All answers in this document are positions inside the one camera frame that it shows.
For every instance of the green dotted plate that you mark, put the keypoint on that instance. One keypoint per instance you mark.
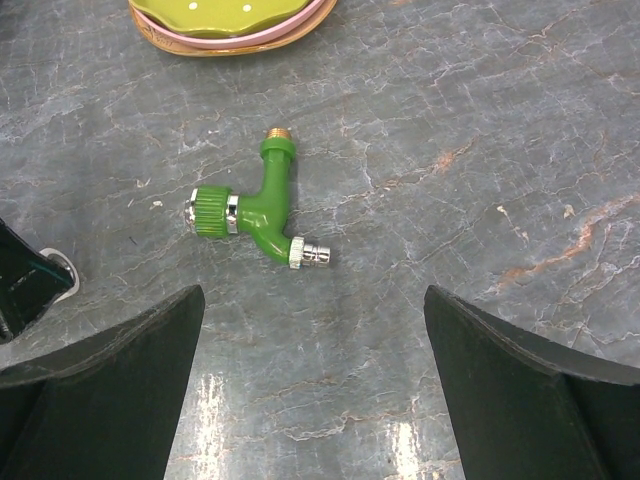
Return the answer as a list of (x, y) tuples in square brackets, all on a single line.
[(223, 18)]

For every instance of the pink plate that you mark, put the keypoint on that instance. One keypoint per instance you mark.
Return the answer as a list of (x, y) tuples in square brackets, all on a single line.
[(235, 40)]

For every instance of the green plastic water faucet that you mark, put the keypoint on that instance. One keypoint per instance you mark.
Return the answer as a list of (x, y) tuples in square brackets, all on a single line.
[(217, 212)]

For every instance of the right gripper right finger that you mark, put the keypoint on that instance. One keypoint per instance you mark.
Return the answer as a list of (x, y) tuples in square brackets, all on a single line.
[(524, 407)]

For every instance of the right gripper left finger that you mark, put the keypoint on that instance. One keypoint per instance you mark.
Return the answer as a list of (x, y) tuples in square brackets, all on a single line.
[(105, 407)]

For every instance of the tan bottom plate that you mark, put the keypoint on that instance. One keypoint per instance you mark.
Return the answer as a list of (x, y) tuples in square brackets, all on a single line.
[(225, 50)]

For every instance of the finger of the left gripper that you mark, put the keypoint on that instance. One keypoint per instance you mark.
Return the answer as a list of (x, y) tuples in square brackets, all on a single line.
[(30, 284)]

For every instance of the white pvc elbow fitting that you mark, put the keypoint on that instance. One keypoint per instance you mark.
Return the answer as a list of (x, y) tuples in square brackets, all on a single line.
[(61, 260)]

